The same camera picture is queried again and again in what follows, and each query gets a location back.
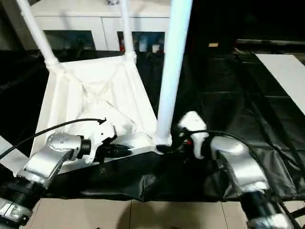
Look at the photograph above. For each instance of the white plastic table top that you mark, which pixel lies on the white plastic table top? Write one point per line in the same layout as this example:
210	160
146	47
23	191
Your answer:
71	100

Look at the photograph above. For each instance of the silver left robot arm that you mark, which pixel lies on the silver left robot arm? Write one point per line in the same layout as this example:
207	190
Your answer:
47	155

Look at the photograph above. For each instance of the black work mat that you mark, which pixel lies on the black work mat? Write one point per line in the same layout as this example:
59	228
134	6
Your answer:
250	107

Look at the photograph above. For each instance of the small white cup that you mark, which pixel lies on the small white cup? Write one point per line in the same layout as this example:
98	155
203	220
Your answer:
155	48
142	45

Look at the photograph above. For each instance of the small tan label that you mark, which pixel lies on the small tan label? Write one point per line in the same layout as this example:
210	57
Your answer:
213	44

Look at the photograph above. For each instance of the white flat board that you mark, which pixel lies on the white flat board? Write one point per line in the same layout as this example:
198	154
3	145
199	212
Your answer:
283	71

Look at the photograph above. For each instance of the white cabinet with glass doors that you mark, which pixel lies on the white cabinet with glass doors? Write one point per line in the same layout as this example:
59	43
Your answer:
83	23

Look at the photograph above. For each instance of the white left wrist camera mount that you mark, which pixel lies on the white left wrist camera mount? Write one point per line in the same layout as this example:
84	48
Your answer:
97	136

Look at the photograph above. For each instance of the black metal rail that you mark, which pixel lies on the black metal rail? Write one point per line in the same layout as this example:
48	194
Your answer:
269	41

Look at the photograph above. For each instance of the black metal stand frame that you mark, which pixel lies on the black metal stand frame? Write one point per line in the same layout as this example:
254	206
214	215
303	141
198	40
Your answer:
295	214

